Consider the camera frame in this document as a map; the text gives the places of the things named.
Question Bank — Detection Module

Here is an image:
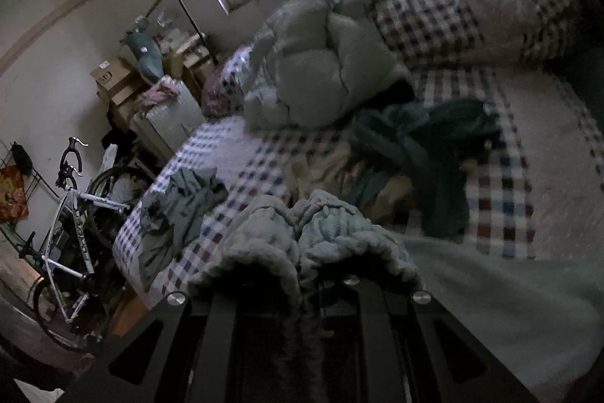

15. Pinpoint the red printed cloth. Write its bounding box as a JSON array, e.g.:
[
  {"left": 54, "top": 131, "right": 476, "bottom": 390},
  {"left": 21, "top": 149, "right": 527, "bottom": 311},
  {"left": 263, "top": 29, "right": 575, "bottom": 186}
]
[{"left": 0, "top": 164, "right": 30, "bottom": 222}]

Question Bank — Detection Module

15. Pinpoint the white bicycle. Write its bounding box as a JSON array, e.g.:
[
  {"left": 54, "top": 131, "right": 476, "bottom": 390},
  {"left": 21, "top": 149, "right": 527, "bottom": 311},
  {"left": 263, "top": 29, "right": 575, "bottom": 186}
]
[{"left": 13, "top": 137, "right": 159, "bottom": 349}]

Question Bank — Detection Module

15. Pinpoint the white ribbed suitcase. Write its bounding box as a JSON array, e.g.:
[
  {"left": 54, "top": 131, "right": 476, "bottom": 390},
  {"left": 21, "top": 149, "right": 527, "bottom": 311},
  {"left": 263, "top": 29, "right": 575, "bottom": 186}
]
[{"left": 129, "top": 90, "right": 206, "bottom": 163}]

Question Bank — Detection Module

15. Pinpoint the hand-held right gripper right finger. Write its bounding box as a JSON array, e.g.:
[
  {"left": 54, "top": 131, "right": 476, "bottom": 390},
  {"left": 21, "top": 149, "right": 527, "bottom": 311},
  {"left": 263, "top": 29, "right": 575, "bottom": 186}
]
[{"left": 325, "top": 275, "right": 539, "bottom": 403}]

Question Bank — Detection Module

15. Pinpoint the bed with checkered sheet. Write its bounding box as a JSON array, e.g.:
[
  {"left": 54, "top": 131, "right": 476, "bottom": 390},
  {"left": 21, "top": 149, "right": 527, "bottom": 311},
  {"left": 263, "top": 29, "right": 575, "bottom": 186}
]
[{"left": 113, "top": 0, "right": 604, "bottom": 312}]

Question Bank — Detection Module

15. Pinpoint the dark teal garment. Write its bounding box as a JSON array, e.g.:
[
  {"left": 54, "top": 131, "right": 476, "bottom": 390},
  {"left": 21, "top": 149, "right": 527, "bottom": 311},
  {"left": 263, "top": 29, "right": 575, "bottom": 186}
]
[{"left": 347, "top": 97, "right": 503, "bottom": 243}]

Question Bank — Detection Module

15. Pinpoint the pale green puffy duvet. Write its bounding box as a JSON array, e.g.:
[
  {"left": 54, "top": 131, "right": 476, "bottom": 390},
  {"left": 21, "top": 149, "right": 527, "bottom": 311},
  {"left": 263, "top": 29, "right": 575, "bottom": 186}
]
[{"left": 243, "top": 0, "right": 416, "bottom": 131}]

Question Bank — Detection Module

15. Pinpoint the grey-green garment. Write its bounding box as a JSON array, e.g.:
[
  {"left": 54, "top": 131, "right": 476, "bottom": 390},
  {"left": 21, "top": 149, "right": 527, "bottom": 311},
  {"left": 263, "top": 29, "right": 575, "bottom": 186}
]
[{"left": 138, "top": 168, "right": 230, "bottom": 293}]

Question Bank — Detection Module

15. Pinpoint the checkered pillow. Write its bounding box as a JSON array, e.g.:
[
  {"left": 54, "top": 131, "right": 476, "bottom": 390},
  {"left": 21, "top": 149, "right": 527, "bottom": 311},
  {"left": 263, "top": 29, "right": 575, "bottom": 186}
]
[
  {"left": 202, "top": 45, "right": 258, "bottom": 117},
  {"left": 375, "top": 0, "right": 583, "bottom": 66}
]

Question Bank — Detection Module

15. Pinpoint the pink cloth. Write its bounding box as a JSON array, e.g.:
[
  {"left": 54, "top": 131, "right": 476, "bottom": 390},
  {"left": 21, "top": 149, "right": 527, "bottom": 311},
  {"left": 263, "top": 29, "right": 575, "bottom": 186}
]
[{"left": 138, "top": 76, "right": 182, "bottom": 111}]

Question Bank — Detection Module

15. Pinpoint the teal plush toy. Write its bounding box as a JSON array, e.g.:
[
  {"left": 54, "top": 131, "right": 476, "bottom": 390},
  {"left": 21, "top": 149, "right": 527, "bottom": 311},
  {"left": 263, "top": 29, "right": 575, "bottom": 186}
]
[{"left": 120, "top": 18, "right": 166, "bottom": 83}]

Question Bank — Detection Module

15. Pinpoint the black clothes rack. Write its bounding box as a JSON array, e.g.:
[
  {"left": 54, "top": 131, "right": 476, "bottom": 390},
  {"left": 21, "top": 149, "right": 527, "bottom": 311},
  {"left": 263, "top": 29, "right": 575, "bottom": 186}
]
[{"left": 142, "top": 0, "right": 220, "bottom": 66}]

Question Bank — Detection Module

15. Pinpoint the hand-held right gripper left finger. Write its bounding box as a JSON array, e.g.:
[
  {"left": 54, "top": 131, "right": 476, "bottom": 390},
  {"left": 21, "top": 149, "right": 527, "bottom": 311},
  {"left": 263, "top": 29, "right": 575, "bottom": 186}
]
[{"left": 61, "top": 287, "right": 246, "bottom": 403}]

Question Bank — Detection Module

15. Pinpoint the stack of cardboard boxes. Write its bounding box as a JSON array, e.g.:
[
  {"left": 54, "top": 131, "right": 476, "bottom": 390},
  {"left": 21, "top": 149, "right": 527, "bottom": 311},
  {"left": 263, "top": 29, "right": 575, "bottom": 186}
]
[{"left": 89, "top": 32, "right": 213, "bottom": 134}]

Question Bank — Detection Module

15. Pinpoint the wooden bed frame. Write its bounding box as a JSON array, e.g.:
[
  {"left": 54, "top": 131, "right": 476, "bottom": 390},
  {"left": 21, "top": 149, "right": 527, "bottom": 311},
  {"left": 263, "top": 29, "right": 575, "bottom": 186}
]
[{"left": 111, "top": 287, "right": 152, "bottom": 340}]

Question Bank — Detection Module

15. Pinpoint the black wire rack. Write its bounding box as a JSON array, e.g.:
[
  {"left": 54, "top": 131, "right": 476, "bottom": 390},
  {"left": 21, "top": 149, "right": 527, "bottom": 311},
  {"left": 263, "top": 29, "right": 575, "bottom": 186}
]
[{"left": 0, "top": 139, "right": 62, "bottom": 243}]

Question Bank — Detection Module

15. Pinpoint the beige garment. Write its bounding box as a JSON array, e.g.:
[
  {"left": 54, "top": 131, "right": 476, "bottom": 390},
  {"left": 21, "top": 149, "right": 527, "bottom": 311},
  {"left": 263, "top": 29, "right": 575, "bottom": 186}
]
[{"left": 288, "top": 143, "right": 421, "bottom": 224}]

